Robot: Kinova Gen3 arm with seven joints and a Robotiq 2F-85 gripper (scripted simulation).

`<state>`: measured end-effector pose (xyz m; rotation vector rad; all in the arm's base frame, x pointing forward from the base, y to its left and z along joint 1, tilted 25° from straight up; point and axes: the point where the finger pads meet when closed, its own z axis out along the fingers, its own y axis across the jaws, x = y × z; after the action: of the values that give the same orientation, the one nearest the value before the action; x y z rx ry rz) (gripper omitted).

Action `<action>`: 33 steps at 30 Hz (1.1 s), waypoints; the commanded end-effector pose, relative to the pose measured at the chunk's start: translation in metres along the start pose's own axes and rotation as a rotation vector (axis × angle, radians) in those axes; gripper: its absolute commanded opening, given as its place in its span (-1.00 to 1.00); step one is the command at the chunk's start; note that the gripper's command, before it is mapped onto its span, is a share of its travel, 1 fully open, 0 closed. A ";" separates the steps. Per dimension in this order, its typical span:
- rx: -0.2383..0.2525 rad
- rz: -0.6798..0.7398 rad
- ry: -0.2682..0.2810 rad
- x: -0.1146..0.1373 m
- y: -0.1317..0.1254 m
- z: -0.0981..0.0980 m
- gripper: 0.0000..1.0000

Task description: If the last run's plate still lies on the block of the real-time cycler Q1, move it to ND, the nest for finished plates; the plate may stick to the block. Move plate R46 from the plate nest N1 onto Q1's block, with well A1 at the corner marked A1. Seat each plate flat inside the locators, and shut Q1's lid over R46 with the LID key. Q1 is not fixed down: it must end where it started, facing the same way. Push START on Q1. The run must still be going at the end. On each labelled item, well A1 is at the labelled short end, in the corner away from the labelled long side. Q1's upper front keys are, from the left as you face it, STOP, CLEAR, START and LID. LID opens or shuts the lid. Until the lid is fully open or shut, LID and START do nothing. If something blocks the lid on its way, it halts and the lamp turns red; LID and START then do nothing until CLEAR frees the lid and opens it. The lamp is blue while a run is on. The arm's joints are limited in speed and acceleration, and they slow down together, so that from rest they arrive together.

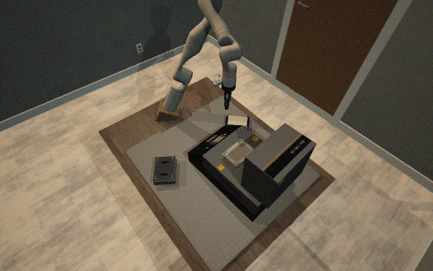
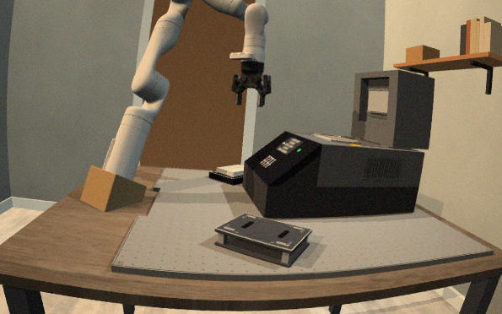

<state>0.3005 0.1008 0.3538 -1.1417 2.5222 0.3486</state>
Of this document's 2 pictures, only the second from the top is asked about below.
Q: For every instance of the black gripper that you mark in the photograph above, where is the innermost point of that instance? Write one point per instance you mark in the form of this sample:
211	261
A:
250	77

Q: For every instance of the black thermal cycler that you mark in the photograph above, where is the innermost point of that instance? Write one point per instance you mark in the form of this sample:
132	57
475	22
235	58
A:
296	177

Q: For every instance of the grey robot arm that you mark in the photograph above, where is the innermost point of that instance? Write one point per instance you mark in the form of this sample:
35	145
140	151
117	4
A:
126	149

